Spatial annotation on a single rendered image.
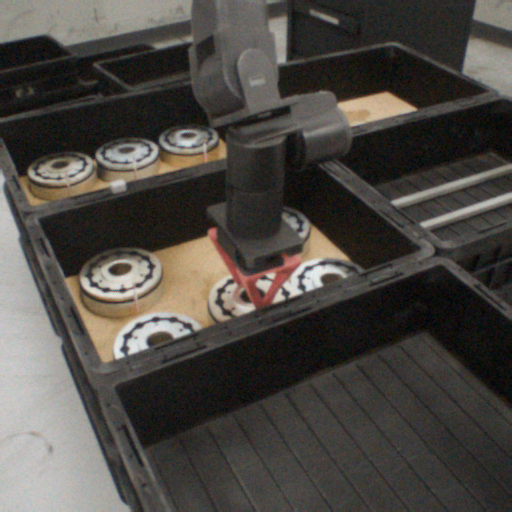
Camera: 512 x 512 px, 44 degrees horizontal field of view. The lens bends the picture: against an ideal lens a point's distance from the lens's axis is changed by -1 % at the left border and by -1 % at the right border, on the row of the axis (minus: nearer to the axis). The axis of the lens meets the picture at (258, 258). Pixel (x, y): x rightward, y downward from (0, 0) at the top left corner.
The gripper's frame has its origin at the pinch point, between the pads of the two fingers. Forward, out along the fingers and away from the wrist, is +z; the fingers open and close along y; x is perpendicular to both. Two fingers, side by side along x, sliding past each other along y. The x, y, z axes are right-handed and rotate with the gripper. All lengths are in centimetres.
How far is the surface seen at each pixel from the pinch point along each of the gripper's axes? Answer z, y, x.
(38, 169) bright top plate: 3.9, 45.4, 14.7
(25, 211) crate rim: -3.1, 22.4, 19.9
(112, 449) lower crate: 7.8, -7.6, 19.6
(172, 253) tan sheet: 6.4, 18.6, 2.7
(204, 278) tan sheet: 6.3, 11.5, 1.0
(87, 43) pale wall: 83, 336, -63
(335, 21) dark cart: 24, 147, -110
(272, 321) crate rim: -3.9, -9.0, 2.5
